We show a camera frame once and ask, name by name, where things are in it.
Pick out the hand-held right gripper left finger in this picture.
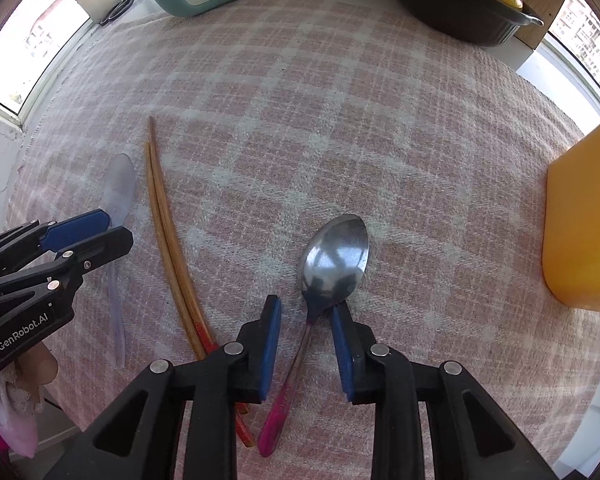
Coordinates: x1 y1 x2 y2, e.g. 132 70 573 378
45 295 283 480

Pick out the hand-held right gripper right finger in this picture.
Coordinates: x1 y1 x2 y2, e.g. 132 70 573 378
331 302 556 480

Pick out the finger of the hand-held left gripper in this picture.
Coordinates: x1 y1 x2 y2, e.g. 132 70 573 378
0 226 134 307
0 209 111 266

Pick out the translucent plastic spoon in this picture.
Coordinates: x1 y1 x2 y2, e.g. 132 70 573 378
102 153 137 368

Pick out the metal spoon pink handle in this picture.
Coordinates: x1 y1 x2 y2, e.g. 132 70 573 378
258 214 370 458

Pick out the yellow plastic container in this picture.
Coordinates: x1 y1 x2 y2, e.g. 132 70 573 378
542 107 600 317

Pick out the person's left forearm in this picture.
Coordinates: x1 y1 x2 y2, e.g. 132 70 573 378
0 342 60 458

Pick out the wooden chopstick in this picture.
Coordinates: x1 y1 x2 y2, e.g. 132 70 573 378
145 141 257 449
148 116 222 356

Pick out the pink checked cloth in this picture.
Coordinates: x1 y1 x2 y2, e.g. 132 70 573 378
5 0 600 480

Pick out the black ceramic pot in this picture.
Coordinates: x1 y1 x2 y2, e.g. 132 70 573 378
389 0 545 48

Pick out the pink apartment building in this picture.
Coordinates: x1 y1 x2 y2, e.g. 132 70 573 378
552 0 600 94

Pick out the wooden board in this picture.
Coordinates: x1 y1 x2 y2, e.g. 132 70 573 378
292 0 573 49

